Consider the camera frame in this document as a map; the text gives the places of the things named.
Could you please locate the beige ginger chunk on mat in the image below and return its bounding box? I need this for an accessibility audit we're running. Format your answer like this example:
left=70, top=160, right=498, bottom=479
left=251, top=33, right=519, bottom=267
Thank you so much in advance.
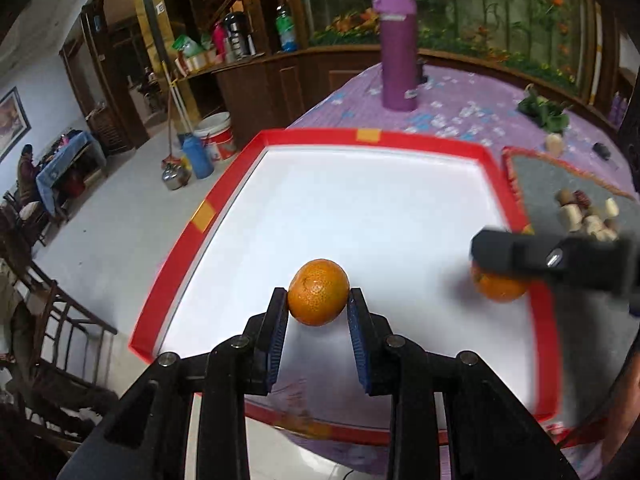
left=560, top=204, right=584, bottom=233

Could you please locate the framed wall painting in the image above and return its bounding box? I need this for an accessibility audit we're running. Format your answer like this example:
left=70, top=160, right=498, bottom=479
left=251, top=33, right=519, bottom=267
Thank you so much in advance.
left=0, top=87, right=30, bottom=158

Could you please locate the black cup behind thermos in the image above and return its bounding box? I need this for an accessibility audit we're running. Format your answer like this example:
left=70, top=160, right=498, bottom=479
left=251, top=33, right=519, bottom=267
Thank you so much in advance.
left=416, top=58, right=430, bottom=84

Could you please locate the orange mandarin fruit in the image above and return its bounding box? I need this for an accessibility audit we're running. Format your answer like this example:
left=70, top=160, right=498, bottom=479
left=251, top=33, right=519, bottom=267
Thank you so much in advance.
left=471, top=263, right=529, bottom=304
left=288, top=259, right=350, bottom=327

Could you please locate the red framed white tray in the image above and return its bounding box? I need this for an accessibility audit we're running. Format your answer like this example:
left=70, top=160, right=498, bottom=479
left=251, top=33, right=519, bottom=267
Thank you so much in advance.
left=129, top=129, right=562, bottom=422

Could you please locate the small black object on cloth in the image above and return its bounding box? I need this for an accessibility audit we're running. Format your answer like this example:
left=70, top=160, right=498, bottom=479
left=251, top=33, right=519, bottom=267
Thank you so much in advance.
left=592, top=142, right=612, bottom=162

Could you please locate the blue water jug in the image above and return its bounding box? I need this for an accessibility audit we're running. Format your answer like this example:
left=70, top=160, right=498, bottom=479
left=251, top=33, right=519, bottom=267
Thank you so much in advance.
left=182, top=134, right=214, bottom=179

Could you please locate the seated person in background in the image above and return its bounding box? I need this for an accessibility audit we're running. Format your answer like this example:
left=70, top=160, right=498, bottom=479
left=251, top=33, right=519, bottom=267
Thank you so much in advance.
left=17, top=144, right=40, bottom=206

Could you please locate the grey mat with red trim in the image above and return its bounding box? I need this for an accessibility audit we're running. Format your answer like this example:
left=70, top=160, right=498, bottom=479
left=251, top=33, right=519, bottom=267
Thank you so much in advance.
left=502, top=146, right=639, bottom=445

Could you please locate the purple thermos bottle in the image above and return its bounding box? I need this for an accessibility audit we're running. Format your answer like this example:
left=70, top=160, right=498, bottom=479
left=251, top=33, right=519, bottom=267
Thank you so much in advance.
left=372, top=0, right=419, bottom=112

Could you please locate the flower mural panel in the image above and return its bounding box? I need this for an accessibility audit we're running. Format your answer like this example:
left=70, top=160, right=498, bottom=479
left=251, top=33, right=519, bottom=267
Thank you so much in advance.
left=303, top=0, right=585, bottom=93

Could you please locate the wooden chair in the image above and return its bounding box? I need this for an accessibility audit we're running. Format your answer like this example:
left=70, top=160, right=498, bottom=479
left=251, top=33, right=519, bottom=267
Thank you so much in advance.
left=1, top=262, right=117, bottom=453

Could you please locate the beige garlic-like piece on cloth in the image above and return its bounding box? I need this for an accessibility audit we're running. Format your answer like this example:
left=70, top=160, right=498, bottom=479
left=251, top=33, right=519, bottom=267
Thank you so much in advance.
left=544, top=133, right=565, bottom=158

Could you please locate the blue covered side table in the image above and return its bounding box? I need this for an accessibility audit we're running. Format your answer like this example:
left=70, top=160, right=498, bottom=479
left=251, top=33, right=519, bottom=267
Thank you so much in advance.
left=36, top=131, right=107, bottom=217

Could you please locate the steel kettle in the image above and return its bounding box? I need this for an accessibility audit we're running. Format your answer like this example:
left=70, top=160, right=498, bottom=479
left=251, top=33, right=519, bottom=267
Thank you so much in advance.
left=162, top=158, right=191, bottom=191

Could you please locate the green white bottle on shelf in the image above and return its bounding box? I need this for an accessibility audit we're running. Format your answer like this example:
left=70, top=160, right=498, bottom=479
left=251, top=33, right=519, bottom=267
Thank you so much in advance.
left=276, top=6, right=297, bottom=52

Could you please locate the purple floral tablecloth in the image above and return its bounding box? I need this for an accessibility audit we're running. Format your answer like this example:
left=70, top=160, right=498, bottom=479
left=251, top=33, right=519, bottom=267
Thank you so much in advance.
left=286, top=58, right=637, bottom=480

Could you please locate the white red plastic bucket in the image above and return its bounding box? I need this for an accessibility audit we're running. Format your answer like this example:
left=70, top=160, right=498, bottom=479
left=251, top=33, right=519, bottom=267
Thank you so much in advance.
left=194, top=112, right=236, bottom=162

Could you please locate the green leafy vegetable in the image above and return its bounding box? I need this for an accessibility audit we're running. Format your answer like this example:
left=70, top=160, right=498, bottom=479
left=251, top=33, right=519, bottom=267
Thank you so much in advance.
left=516, top=84, right=570, bottom=134

